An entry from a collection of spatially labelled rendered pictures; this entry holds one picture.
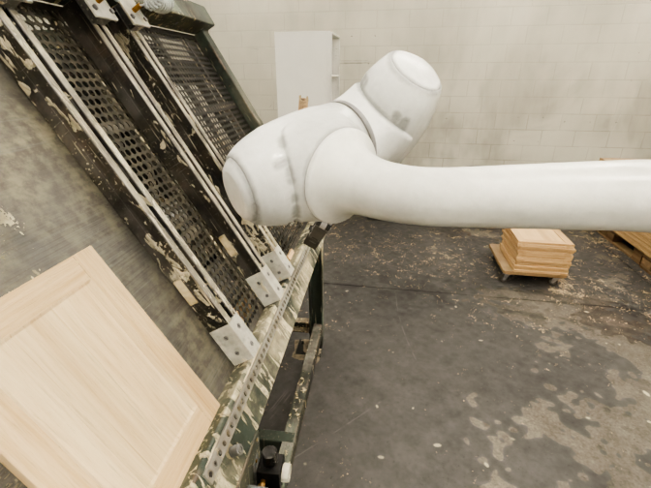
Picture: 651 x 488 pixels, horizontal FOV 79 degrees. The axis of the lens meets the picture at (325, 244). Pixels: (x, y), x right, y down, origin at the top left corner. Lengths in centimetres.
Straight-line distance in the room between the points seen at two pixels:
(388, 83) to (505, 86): 537
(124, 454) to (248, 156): 65
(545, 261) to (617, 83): 312
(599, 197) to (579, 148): 584
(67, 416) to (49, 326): 16
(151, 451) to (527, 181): 81
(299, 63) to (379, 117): 393
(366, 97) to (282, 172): 16
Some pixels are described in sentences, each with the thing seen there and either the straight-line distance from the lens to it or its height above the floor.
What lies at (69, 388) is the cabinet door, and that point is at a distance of 85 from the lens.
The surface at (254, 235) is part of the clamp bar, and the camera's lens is 153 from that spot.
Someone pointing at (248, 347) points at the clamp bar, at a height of 95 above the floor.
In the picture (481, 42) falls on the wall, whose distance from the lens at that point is 578.
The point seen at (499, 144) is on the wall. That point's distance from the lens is 591.
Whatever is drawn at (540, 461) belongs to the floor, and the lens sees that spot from 231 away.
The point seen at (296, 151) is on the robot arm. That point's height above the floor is 158.
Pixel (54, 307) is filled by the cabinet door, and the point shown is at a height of 125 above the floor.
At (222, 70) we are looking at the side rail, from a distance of 224.
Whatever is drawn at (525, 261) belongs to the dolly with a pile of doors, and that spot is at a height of 22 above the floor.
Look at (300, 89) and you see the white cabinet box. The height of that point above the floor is 152.
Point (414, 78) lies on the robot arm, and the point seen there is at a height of 164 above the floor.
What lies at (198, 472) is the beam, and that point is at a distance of 96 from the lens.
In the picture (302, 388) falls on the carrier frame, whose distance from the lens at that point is 214.
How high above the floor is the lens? 164
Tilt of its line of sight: 23 degrees down
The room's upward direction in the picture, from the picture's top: straight up
